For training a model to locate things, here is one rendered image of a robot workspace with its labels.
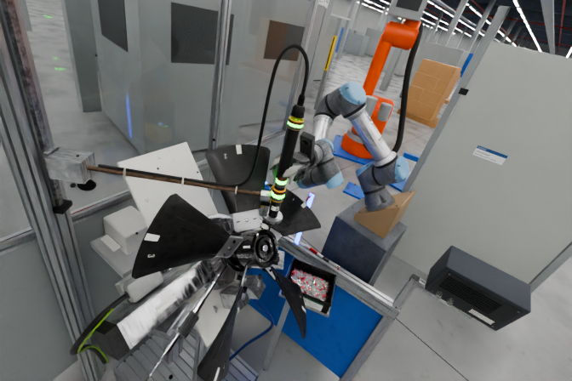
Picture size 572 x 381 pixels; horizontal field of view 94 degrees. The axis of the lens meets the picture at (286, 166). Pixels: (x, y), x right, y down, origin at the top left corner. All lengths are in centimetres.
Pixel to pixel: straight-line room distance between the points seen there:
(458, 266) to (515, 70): 161
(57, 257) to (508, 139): 266
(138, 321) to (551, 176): 255
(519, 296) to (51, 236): 156
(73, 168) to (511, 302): 141
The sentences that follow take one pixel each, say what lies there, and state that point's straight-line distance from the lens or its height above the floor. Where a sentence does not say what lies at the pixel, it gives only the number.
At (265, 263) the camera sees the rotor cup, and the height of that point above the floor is 119.
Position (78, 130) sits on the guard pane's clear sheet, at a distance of 122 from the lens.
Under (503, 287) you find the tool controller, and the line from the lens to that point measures 123.
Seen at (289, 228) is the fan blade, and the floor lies 119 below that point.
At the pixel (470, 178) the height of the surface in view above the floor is 106.
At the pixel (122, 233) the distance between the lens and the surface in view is 130.
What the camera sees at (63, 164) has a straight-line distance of 98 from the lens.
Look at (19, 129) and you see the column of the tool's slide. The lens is 99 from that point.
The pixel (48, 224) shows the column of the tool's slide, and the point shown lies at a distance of 117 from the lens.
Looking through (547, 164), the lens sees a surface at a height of 136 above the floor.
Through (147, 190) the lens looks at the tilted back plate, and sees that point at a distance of 100.
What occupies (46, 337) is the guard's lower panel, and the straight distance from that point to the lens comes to 180.
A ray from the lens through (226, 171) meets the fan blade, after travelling 92.
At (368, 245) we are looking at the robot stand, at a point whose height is 96.
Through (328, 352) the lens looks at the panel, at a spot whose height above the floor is 25.
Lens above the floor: 187
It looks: 29 degrees down
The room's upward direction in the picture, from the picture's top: 14 degrees clockwise
